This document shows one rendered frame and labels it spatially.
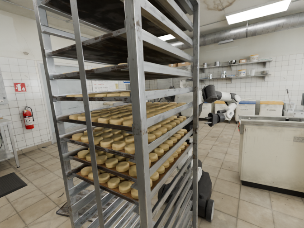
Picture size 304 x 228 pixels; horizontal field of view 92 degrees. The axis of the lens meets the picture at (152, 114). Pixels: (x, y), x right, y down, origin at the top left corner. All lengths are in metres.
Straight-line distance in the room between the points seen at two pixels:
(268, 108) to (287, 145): 3.32
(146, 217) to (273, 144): 1.91
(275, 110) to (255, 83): 1.15
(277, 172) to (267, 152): 0.26
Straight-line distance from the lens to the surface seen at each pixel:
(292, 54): 6.22
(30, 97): 4.43
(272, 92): 6.14
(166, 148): 0.73
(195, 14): 1.04
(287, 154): 2.32
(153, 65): 0.52
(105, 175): 0.73
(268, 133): 2.20
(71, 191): 0.89
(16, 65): 4.43
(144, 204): 0.53
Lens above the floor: 1.35
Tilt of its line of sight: 10 degrees down
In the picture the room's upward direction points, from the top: 3 degrees counter-clockwise
